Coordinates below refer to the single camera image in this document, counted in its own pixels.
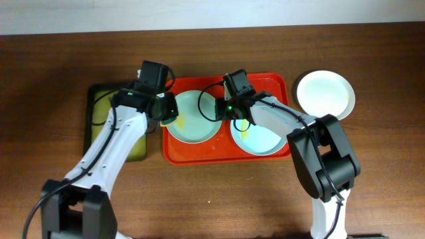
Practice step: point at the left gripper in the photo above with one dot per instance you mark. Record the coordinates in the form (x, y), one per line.
(167, 108)

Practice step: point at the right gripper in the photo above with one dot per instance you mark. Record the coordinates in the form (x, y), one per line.
(219, 113)

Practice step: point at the green and yellow sponge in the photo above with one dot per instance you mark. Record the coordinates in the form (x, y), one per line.
(168, 122)

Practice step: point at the light blue plate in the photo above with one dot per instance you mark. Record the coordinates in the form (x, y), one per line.
(255, 139)

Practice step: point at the green plate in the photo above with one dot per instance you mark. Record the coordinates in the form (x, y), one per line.
(191, 126)

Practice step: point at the white plate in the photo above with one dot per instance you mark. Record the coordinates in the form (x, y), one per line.
(322, 92)

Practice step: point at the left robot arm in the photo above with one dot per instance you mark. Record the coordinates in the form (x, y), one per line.
(80, 206)

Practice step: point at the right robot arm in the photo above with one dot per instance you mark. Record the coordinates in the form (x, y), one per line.
(325, 163)

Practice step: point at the red plastic tray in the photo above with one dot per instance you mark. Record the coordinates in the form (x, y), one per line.
(221, 148)

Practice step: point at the black tray with yellow cloth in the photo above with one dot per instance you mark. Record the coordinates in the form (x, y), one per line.
(97, 110)

